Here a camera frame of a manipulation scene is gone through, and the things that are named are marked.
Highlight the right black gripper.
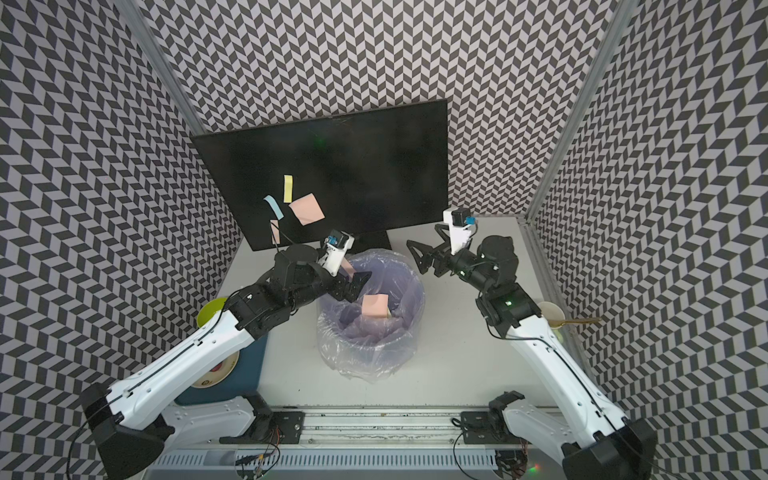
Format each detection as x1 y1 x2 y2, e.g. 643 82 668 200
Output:
406 224 493 294

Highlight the pink square sticky note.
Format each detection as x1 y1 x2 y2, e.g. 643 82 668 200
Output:
361 294 390 318
289 193 325 226

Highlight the blue narrow sticky note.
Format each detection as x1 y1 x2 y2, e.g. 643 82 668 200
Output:
264 195 284 221

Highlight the yellow narrow sticky note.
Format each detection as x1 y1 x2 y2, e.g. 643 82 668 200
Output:
283 175 294 204

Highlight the pink narrow sticky note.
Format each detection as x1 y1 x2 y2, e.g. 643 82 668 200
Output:
341 257 355 278
270 220 281 246

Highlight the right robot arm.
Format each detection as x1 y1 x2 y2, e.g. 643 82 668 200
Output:
406 224 658 479

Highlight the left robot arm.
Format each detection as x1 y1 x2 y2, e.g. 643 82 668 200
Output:
80 244 371 479

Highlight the black monitor stand base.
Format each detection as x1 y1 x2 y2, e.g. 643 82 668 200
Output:
347 231 392 255

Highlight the black computer monitor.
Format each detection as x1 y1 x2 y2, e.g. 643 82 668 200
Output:
192 100 449 251

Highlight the purple bin with plastic liner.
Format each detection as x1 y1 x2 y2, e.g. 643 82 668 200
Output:
316 249 426 383

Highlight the white paper cup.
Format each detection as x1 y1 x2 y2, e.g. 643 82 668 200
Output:
537 301 566 332

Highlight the cream plate with red item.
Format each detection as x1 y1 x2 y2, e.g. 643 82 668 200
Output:
192 351 240 389

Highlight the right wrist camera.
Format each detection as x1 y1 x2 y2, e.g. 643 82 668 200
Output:
443 207 477 255

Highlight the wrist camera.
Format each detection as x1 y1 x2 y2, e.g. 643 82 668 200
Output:
443 207 477 255
319 230 355 277

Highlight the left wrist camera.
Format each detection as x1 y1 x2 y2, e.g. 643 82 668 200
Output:
319 230 355 277

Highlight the aluminium mounting rail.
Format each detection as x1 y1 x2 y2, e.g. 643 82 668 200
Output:
134 406 631 451

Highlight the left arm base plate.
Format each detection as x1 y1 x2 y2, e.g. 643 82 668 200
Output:
219 409 306 446

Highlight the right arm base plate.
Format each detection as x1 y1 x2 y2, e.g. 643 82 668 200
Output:
459 411 519 445

